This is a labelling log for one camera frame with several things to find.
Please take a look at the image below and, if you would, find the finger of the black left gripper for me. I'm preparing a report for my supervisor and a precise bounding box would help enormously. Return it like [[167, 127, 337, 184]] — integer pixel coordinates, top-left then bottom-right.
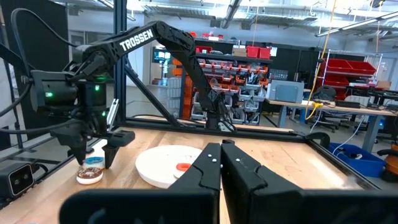
[[49, 121, 88, 166], [102, 130, 136, 170]]

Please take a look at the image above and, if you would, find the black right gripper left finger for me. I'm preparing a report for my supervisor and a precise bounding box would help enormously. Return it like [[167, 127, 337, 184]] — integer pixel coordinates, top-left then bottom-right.
[[167, 142, 222, 191]]

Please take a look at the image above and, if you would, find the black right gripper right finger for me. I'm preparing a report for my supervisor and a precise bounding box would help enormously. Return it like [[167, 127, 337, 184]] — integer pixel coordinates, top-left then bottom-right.
[[220, 139, 302, 224]]

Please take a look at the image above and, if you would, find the small red sugar donut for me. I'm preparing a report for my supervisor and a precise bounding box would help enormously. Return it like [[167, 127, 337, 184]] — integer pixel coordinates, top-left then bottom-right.
[[172, 161, 192, 179]]

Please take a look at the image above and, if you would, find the small blue iced donut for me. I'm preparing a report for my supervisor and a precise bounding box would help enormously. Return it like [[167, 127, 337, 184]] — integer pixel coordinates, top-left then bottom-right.
[[83, 156, 106, 170]]

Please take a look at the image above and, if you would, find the small chocolate iced donut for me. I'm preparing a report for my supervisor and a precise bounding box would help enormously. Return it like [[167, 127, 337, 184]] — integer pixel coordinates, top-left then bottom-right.
[[76, 167, 104, 185]]

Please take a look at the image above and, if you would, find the white round plate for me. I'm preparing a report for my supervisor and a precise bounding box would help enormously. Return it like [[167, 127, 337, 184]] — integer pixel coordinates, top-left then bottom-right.
[[135, 144, 203, 190]]

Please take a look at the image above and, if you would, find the black partition panel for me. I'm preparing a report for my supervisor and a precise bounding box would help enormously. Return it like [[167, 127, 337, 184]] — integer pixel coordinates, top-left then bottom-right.
[[0, 0, 70, 133]]

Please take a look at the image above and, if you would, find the parts bin shelf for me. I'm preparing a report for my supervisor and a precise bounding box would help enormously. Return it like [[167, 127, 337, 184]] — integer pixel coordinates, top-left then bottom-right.
[[180, 45, 273, 125]]

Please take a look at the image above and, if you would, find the grey machine box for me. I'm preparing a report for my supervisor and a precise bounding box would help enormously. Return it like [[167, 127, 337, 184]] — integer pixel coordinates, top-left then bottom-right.
[[266, 80, 305, 104]]

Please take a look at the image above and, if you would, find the black office chair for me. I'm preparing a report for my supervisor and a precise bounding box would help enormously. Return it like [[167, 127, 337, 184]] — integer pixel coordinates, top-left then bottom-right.
[[310, 85, 339, 126]]

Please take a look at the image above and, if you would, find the blue storage bin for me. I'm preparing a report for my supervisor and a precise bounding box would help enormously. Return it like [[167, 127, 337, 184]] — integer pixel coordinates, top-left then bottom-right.
[[328, 142, 387, 178]]

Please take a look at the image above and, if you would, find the wooden workbench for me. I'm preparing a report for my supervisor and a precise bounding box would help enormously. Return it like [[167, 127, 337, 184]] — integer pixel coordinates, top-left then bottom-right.
[[264, 98, 398, 153]]

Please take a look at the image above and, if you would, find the orange shop vacuum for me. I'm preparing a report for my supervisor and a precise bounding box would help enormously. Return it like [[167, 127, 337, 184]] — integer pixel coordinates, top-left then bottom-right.
[[376, 142, 398, 183]]

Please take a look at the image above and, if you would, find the red bin rack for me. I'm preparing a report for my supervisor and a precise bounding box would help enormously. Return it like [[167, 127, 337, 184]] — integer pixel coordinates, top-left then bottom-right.
[[317, 51, 384, 101]]

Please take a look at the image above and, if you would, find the long ceiling light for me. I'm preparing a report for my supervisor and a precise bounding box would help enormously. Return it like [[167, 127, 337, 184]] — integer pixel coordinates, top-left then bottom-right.
[[314, 11, 398, 38]]

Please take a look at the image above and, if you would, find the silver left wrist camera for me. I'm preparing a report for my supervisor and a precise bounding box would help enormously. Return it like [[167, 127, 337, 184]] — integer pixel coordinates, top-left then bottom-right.
[[106, 98, 120, 127]]

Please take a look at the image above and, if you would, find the black aluminium table frame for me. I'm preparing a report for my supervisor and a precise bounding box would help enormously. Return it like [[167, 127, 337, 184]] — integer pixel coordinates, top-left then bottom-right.
[[0, 0, 380, 209]]

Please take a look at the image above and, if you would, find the black table-level camera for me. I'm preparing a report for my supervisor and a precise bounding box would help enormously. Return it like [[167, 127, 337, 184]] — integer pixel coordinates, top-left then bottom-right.
[[0, 161, 35, 200]]

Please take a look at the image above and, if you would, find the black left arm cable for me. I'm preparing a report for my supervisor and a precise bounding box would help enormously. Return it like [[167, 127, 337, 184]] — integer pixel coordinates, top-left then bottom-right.
[[0, 7, 80, 134]]

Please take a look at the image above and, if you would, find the white cable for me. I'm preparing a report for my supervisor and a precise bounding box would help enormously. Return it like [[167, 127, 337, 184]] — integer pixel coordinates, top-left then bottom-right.
[[331, 114, 368, 156]]

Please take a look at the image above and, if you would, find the yellow hanging cable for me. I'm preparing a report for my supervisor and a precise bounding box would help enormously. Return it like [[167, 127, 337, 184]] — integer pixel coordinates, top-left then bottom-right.
[[304, 0, 338, 121]]

